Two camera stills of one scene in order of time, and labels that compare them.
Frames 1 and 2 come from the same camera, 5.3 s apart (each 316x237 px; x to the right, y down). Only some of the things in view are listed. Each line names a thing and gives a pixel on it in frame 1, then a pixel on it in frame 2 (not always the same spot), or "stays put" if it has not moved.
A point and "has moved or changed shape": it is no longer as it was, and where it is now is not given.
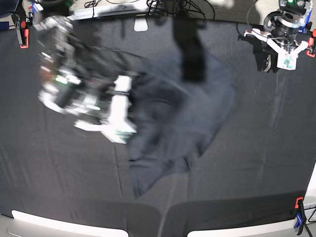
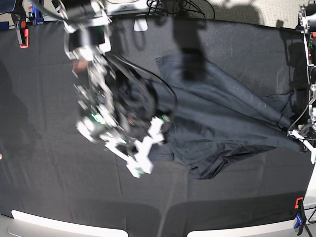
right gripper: [266, 57] to [306, 132]
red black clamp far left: [22, 33] stays put
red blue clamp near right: [300, 219] stays put
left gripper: [99, 98] to [138, 127]
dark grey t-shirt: [176, 122] has moved or changed shape
